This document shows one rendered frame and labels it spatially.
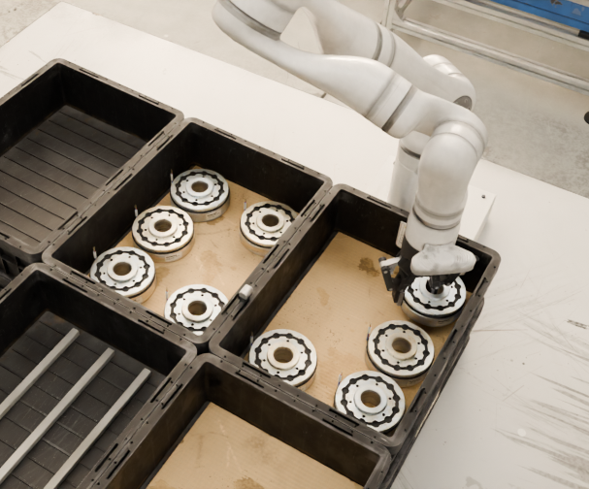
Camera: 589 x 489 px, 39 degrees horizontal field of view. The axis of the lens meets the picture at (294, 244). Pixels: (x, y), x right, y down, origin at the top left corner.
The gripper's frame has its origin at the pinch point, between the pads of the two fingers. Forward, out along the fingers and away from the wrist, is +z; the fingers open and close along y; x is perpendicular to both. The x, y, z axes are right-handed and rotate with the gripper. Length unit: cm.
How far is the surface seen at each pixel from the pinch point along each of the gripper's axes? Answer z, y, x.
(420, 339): 1.2, 0.7, 7.8
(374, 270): 4.5, 3.9, -8.8
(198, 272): 4.4, 33.2, -11.5
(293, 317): 4.4, 19.0, -0.6
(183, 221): 1.5, 34.8, -20.3
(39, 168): 5, 60, -39
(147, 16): 89, 39, -208
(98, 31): 18, 50, -99
